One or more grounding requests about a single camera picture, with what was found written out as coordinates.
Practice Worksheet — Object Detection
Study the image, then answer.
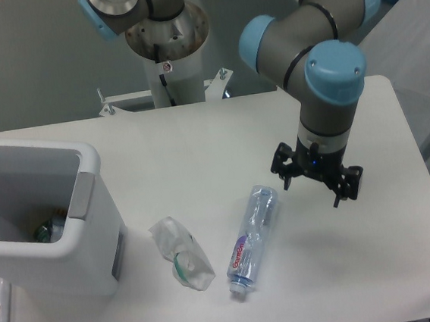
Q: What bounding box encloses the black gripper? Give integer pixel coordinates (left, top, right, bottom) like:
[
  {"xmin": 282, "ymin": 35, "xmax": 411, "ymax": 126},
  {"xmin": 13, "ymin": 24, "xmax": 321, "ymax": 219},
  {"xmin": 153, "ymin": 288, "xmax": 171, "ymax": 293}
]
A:
[{"xmin": 271, "ymin": 139, "xmax": 364, "ymax": 208}]

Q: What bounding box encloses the crushed clear plastic bottle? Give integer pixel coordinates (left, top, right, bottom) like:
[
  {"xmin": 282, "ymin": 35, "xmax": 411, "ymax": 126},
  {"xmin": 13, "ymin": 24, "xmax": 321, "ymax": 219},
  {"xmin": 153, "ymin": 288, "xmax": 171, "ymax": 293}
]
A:
[{"xmin": 227, "ymin": 185, "xmax": 278, "ymax": 299}]

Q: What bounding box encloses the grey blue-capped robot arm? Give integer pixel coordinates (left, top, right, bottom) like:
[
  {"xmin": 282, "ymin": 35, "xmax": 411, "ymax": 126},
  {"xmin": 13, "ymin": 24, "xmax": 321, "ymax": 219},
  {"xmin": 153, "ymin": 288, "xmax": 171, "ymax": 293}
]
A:
[{"xmin": 78, "ymin": 0, "xmax": 381, "ymax": 202}]

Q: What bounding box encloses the trash inside the can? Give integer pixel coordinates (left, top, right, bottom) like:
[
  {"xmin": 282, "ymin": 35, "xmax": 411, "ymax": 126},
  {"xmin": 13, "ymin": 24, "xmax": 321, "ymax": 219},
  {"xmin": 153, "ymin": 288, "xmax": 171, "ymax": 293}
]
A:
[{"xmin": 33, "ymin": 208, "xmax": 67, "ymax": 243}]

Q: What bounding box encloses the white trash can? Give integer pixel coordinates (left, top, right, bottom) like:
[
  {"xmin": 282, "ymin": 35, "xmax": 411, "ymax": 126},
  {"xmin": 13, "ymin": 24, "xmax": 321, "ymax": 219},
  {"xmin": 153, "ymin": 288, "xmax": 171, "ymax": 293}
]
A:
[{"xmin": 0, "ymin": 139, "xmax": 127, "ymax": 295}]

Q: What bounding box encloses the crumpled clear plastic wrapper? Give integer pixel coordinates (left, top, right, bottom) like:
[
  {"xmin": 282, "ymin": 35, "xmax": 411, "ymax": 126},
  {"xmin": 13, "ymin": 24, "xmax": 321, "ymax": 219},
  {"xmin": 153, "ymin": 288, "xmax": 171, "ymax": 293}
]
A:
[{"xmin": 149, "ymin": 216, "xmax": 215, "ymax": 291}]

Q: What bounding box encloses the white mounting bracket with bolts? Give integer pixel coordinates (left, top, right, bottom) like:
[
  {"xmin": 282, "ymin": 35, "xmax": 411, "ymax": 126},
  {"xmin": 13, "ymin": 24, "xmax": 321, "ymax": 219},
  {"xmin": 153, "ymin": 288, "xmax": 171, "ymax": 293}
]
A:
[{"xmin": 97, "ymin": 67, "xmax": 234, "ymax": 117}]

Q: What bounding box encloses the black cable on pedestal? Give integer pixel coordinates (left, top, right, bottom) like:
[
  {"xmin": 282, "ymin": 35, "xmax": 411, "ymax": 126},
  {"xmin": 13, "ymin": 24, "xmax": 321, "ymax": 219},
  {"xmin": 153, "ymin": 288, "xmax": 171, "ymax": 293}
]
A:
[{"xmin": 152, "ymin": 41, "xmax": 177, "ymax": 108}]

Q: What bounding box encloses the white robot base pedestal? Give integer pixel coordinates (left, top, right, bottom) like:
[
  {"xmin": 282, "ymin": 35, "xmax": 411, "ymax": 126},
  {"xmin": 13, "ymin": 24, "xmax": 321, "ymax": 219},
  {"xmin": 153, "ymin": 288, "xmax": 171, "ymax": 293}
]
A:
[{"xmin": 125, "ymin": 2, "xmax": 209, "ymax": 107}]

